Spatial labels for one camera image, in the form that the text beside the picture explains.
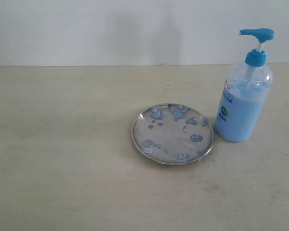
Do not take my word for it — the blue pump soap bottle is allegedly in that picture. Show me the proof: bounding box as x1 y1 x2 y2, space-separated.
215 28 275 142

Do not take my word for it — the round metal plate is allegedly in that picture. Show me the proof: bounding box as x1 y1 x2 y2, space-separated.
131 103 214 166

